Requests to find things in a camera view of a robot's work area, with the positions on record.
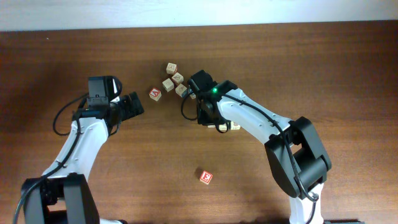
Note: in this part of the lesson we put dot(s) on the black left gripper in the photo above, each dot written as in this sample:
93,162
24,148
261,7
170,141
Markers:
129,111

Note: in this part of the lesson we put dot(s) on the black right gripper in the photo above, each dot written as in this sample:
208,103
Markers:
202,119

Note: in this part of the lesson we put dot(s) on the wooden block red letter E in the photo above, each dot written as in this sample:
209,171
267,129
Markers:
206,177

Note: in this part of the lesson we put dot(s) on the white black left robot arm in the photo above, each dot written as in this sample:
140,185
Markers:
61,194

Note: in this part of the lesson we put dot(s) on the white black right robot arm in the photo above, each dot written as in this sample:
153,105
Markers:
297,157

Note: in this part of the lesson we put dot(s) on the wooden block red letter A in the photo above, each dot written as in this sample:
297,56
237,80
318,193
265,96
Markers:
155,94

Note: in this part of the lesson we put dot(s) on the wooden block teal side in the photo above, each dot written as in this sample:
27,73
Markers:
181,90

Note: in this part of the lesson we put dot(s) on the wooden block back red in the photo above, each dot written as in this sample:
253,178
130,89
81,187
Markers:
168,85

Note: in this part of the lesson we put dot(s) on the wooden block red edge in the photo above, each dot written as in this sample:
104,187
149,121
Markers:
177,78

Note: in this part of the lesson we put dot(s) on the plain wooden picture block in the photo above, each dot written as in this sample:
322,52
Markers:
171,68

